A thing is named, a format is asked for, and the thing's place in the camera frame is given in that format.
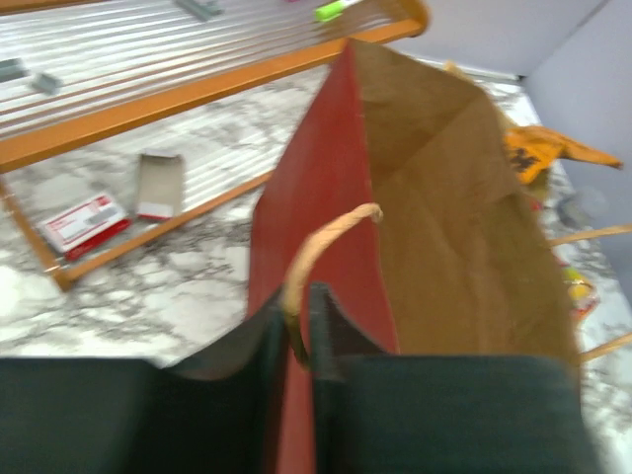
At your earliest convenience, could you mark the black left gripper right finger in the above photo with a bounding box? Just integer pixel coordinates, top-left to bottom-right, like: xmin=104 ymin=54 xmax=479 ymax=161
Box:
xmin=308 ymin=283 xmax=603 ymax=474

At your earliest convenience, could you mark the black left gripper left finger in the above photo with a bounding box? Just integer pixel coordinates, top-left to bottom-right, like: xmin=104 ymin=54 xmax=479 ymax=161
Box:
xmin=1 ymin=297 xmax=285 ymax=473

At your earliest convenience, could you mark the red brown paper bag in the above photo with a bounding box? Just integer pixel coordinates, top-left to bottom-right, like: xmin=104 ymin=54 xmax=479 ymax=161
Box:
xmin=245 ymin=38 xmax=632 ymax=474

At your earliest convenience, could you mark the red fruit candy snack bag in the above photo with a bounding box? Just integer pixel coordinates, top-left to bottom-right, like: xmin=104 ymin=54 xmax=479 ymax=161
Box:
xmin=562 ymin=264 xmax=600 ymax=323

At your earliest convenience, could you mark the orange yellow snack bag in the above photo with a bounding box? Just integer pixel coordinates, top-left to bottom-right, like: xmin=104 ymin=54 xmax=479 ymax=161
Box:
xmin=504 ymin=125 xmax=623 ymax=185

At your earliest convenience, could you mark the red white staple box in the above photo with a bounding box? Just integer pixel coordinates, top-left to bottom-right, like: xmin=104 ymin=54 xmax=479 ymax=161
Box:
xmin=39 ymin=193 xmax=132 ymax=261

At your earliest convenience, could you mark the open staple box tray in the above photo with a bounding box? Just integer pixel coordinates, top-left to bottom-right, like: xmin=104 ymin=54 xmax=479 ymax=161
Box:
xmin=135 ymin=150 xmax=185 ymax=220

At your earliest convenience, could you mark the small clear plastic cup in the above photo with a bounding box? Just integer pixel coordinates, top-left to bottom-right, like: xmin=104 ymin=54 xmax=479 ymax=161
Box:
xmin=556 ymin=188 xmax=608 ymax=228

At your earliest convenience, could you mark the orange wooden shelf rack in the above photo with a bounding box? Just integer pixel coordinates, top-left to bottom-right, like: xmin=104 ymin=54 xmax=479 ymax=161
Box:
xmin=0 ymin=0 xmax=431 ymax=292

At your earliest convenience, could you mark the grey staple strips lower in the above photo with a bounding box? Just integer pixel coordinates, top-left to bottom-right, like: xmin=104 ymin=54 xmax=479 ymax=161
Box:
xmin=0 ymin=58 xmax=62 ymax=96

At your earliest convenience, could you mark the grey staple strip upper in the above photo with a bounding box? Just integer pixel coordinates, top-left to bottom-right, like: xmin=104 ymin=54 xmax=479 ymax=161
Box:
xmin=174 ymin=0 xmax=223 ymax=23

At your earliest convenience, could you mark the green cap marker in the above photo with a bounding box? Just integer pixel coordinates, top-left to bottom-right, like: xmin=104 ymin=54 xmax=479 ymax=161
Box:
xmin=314 ymin=0 xmax=362 ymax=23

